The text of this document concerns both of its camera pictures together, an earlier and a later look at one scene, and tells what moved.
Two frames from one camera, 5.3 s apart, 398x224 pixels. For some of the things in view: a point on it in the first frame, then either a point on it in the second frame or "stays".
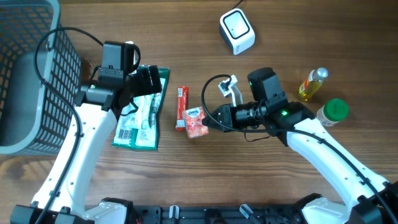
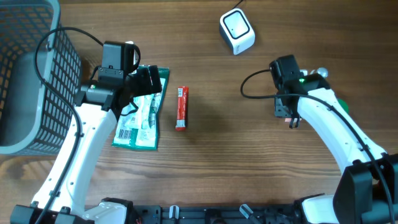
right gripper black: x=227 y=116 -> x=280 y=111
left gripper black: x=143 y=74 stays
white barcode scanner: x=236 y=30 stays
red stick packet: x=183 y=96 stays
